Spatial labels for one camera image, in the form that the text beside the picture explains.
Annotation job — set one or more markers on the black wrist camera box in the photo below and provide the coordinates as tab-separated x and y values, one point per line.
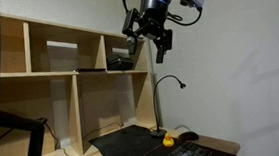
129	22

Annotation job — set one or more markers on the black computer mouse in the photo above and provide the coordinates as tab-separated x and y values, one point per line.
189	136

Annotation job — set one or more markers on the black zipped case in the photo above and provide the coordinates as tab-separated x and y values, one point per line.
120	62

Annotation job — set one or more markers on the black monitor stand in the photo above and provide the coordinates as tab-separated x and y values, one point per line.
34	139

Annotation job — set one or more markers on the dark mechanical keyboard grey keys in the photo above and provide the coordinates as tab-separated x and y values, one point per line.
185	154

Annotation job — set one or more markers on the black gooseneck desk lamp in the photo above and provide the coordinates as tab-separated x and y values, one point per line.
158	133

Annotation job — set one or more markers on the black desk mat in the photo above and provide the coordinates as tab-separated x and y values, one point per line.
125	146

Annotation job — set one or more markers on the yellow rubber duck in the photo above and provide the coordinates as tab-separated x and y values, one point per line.
168	141

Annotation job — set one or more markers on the flat black device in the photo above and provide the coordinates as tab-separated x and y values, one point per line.
90	69

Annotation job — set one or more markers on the light wooden shelf unit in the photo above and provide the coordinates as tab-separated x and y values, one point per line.
75	109

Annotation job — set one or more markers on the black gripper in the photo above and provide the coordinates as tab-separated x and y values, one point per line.
152	23

